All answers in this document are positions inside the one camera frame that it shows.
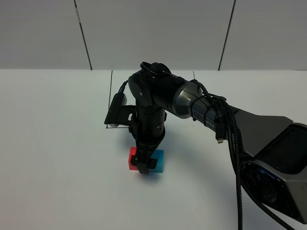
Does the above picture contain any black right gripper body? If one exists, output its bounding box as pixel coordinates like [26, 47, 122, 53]
[119, 104, 166, 144]

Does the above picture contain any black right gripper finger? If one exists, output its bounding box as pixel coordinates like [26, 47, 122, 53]
[148, 158, 157, 169]
[133, 141, 159, 174]

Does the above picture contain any blue cube block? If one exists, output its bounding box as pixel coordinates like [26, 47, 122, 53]
[151, 149, 164, 173]

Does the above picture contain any red cube block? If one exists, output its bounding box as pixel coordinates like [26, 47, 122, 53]
[128, 147, 138, 171]

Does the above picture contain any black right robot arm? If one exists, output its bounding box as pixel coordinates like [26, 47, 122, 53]
[126, 62, 307, 223]

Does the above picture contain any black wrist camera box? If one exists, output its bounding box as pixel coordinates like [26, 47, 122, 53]
[105, 92, 127, 128]

